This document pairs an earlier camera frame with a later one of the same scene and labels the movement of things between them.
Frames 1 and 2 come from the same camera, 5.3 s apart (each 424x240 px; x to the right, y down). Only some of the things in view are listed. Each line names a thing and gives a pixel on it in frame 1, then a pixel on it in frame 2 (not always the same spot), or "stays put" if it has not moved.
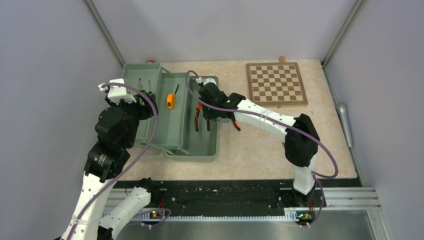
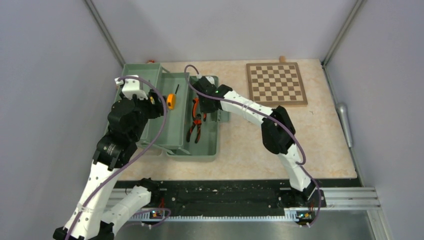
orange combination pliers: [237, 125] → [197, 117]
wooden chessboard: [275, 85] stays put
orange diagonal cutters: [199, 107] → [197, 121]
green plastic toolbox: [179, 130] stays put
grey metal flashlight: [342, 111] stays put
